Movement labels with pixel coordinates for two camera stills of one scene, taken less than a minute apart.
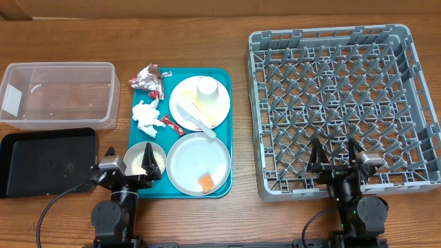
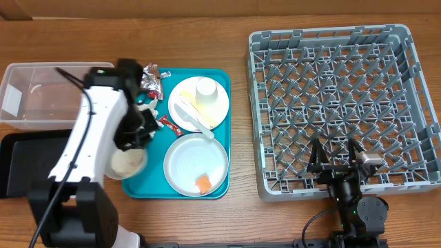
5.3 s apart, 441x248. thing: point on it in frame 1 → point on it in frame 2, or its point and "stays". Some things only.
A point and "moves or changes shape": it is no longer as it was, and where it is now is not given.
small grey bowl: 133,158 moves or changes shape
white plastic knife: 188,117 stays
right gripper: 332,170 stays
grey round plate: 193,156 stays
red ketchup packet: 167,120 stays
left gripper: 153,172 → 125,142
